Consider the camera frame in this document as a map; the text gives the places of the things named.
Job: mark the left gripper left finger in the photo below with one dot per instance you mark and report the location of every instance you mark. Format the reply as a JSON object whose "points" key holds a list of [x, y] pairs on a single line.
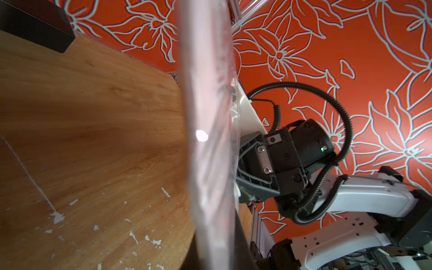
{"points": [[191, 262]]}

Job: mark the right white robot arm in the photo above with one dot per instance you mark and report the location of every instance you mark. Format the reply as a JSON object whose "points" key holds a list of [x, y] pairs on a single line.
{"points": [[380, 210]]}

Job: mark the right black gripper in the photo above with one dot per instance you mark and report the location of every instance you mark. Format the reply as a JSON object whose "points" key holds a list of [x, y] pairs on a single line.
{"points": [[281, 162]]}

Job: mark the pink ruler set pouch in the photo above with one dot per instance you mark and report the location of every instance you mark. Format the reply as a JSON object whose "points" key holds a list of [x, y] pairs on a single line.
{"points": [[208, 81]]}

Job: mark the small black box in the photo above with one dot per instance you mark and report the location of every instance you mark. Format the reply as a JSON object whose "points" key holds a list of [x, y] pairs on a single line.
{"points": [[40, 22]]}

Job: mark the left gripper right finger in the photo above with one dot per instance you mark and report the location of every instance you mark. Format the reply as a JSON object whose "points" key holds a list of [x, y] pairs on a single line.
{"points": [[243, 259]]}

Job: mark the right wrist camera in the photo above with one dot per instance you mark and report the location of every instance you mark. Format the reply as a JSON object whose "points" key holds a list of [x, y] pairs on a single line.
{"points": [[249, 121]]}

